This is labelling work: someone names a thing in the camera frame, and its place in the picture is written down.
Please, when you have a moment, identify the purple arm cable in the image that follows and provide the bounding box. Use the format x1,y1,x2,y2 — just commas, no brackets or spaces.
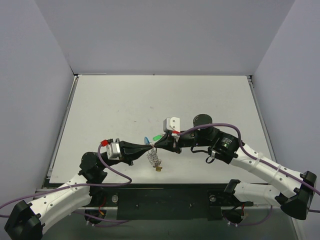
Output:
178,122,320,228
0,144,133,228

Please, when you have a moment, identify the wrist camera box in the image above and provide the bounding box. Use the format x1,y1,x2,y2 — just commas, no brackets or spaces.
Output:
100,138,121,160
163,117,181,133

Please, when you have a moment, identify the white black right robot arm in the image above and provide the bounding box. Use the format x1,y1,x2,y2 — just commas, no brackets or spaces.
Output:
154,114,319,220

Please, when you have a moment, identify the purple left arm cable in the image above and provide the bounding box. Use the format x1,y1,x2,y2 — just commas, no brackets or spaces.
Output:
0,144,133,228

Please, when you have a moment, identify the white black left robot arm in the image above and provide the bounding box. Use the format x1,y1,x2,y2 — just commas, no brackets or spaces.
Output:
4,140,153,240

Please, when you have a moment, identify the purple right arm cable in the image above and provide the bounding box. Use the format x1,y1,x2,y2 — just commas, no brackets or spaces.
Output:
178,122,320,228

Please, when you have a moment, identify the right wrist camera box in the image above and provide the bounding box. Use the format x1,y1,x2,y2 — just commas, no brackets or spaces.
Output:
163,117,181,133

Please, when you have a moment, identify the metal key organizer blue handle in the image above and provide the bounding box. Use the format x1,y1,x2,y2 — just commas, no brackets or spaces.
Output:
142,136,163,168

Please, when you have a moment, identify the green key tag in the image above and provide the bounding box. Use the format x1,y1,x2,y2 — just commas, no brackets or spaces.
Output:
153,135,162,141

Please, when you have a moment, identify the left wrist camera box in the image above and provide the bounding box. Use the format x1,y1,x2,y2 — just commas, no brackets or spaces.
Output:
100,138,121,160

